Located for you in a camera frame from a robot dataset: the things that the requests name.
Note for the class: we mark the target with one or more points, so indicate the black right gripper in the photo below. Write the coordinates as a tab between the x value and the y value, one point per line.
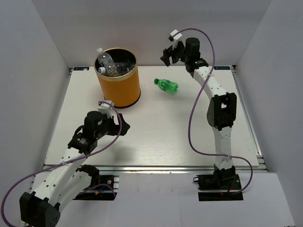
166	54

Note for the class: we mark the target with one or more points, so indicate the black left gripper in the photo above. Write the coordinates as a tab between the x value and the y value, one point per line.
115	128

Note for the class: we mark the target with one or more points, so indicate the green plastic bottle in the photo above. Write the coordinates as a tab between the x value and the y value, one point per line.
166	85

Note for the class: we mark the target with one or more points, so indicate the clear bottle black label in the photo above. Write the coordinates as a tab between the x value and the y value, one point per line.
127	66

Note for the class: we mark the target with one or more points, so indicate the clear unlabelled plastic bottle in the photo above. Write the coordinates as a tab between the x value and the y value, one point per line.
111	72

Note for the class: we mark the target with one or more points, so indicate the clear bottle blue label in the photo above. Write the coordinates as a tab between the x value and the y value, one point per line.
105	59

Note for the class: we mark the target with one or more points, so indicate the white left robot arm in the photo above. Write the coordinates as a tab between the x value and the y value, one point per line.
43	206

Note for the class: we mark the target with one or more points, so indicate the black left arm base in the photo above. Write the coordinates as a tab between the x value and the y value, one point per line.
105	188

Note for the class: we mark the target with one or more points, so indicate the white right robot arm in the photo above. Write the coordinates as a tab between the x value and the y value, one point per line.
221	112

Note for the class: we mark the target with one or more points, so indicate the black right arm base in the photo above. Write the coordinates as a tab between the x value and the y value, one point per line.
210	189

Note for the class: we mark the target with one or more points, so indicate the orange cylindrical bin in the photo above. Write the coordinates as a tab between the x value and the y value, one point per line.
124	90

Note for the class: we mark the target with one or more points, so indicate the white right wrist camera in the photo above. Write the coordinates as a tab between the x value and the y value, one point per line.
175	35

